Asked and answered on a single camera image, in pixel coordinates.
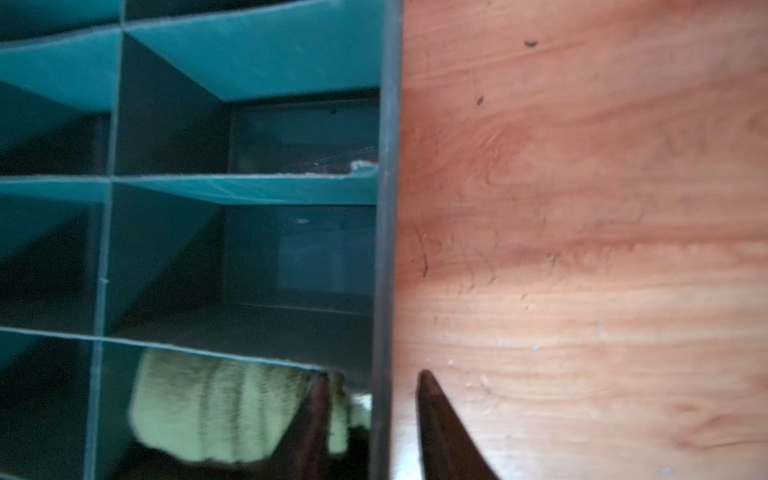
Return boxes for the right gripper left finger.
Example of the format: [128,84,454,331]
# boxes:
[263,374,331,480]

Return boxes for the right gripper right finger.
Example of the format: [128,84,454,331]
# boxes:
[416,369,499,480]

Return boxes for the green striped sock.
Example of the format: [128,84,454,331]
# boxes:
[128,348,318,467]

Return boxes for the green compartment tray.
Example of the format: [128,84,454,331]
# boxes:
[1,1,403,479]

